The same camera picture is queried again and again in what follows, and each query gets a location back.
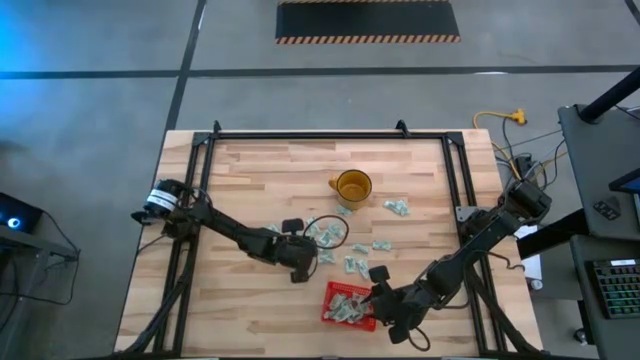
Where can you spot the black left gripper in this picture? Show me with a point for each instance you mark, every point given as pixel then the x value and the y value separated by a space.
pixel 297 252

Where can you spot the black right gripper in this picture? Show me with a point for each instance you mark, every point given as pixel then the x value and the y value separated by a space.
pixel 400 305

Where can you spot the red slotted plastic basket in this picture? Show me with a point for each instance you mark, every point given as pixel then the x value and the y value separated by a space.
pixel 350 289

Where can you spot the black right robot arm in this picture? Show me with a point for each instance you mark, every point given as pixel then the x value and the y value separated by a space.
pixel 490 225

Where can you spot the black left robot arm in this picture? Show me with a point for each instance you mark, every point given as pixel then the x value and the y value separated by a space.
pixel 220 222

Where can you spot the amber glass mug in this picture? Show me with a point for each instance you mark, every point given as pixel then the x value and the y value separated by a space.
pixel 354 189

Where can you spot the white paper sheet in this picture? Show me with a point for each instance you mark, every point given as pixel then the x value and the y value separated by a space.
pixel 532 265

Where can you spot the black diagonal desk bar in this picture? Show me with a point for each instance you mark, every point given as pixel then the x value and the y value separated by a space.
pixel 550 234

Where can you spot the black power strip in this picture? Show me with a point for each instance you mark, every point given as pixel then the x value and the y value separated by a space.
pixel 523 164

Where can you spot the dark grey desk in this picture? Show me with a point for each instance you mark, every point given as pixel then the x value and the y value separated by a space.
pixel 582 300

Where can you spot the black hazard-striped floor mat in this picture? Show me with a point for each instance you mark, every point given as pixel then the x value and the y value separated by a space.
pixel 367 20

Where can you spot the black backlit keyboard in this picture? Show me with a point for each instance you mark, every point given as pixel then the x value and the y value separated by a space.
pixel 617 287

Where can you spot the small black desk device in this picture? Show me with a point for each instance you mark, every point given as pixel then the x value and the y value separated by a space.
pixel 606 209

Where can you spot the black computer with blue light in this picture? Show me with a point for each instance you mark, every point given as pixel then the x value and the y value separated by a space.
pixel 25 212

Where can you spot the dark monitor screen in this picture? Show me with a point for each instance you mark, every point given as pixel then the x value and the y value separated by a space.
pixel 627 182

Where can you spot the black round pole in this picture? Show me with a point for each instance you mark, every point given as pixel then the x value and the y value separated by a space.
pixel 607 97

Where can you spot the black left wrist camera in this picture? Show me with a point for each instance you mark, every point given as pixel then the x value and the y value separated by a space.
pixel 293 226

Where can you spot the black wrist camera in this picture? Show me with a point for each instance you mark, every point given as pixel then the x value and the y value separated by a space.
pixel 293 226
pixel 398 334

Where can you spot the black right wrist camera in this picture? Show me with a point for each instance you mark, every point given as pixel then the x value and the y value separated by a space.
pixel 398 334

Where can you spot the black metal table frame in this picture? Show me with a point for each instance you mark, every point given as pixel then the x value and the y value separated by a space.
pixel 325 135

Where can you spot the grey metal bracket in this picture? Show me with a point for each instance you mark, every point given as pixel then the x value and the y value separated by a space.
pixel 462 214

